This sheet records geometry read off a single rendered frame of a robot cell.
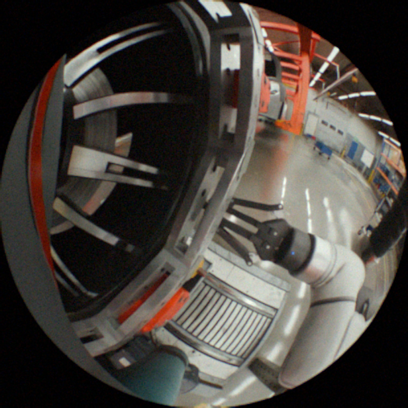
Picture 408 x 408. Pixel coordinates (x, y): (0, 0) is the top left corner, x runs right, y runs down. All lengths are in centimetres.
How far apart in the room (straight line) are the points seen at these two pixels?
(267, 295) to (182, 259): 69
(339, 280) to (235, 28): 37
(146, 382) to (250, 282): 71
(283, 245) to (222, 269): 58
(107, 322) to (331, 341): 33
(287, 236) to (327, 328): 17
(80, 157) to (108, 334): 25
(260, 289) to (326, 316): 62
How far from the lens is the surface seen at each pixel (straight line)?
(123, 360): 54
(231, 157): 18
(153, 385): 21
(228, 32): 21
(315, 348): 23
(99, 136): 27
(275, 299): 85
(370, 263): 18
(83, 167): 15
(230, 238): 22
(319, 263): 23
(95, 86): 28
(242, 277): 78
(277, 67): 336
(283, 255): 21
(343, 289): 25
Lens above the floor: 82
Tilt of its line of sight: 46 degrees down
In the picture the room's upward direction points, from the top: straight up
